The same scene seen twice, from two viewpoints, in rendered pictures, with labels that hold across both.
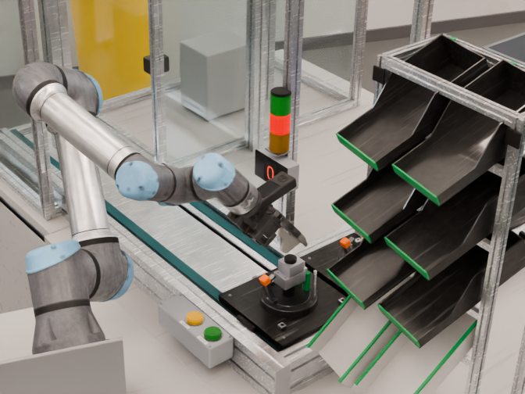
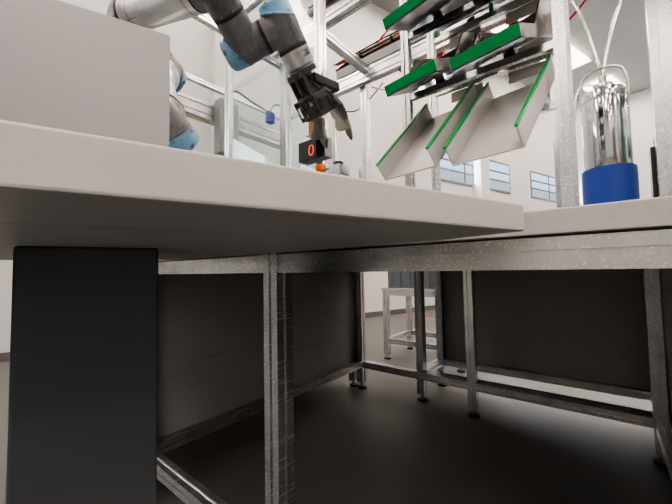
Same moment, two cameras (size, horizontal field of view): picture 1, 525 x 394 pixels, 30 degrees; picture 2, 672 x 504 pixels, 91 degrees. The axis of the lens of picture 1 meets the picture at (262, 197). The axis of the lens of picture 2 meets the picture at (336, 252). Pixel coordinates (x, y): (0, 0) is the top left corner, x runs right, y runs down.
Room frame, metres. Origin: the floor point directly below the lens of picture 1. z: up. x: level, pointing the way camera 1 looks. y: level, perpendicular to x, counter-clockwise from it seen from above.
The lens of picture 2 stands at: (0.97, 0.12, 0.79)
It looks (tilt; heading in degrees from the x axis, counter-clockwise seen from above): 3 degrees up; 349
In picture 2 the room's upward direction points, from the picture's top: 1 degrees counter-clockwise
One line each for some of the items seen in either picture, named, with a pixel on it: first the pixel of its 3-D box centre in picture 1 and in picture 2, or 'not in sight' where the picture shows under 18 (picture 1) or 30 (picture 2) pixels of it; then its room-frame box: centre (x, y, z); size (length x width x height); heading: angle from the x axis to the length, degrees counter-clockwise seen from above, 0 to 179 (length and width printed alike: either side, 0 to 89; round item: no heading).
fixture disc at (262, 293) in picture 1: (288, 296); not in sight; (1.88, -0.07, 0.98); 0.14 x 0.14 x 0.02
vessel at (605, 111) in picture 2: not in sight; (605, 117); (1.93, -1.07, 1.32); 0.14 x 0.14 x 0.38
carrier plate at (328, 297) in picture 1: (288, 302); not in sight; (1.88, -0.07, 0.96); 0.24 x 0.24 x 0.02; 40
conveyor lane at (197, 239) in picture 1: (221, 259); not in sight; (2.12, 0.11, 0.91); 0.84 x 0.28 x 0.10; 40
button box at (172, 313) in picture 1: (194, 329); not in sight; (1.80, 0.15, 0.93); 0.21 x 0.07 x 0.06; 40
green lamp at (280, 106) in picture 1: (280, 102); not in sight; (2.10, -0.04, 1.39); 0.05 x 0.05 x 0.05
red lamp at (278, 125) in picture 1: (280, 121); not in sight; (2.10, -0.04, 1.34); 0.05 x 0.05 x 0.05
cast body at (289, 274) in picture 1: (293, 267); (340, 175); (1.88, -0.08, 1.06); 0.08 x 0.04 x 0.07; 130
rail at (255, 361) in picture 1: (171, 287); not in sight; (1.99, 0.22, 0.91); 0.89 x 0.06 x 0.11; 40
